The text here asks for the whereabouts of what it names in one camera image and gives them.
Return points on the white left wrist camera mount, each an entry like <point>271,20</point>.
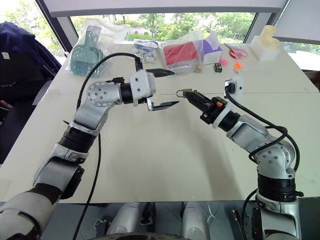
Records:
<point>142,85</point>

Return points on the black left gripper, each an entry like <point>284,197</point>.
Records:
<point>150,103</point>

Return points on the blue white plastic package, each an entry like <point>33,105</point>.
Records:
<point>146,50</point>

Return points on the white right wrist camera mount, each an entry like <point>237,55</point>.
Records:
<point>236,83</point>

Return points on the pink small object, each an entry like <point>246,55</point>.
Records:
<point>224,62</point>

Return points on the silver rounded robot leg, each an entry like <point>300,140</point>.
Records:
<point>193,222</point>
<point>125,220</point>

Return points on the orange small object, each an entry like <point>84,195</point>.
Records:
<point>238,66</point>

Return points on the dark blue jacket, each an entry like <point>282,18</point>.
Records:
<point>22,75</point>

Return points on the red pack in plastic bag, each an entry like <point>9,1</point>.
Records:
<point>180,52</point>

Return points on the purple white carton box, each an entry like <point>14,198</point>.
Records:
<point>212,53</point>

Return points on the small brown bits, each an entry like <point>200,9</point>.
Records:
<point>198,69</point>

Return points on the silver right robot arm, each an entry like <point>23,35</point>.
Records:
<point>272,160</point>

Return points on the red item in clear bag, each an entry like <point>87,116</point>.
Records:
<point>237,52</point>

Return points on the small black box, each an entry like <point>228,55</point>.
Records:
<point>218,67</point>

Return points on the white block with cream cylinders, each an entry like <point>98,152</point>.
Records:
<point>266,45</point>

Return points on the green dustpan in plastic bag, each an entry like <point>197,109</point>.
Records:
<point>86,57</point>

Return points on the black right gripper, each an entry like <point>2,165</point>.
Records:
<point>212,110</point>

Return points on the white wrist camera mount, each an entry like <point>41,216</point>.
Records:
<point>236,83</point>
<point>142,85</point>

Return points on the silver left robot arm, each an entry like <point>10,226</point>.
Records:
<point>92,112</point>

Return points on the brass padlock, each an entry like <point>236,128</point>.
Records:
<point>182,93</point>

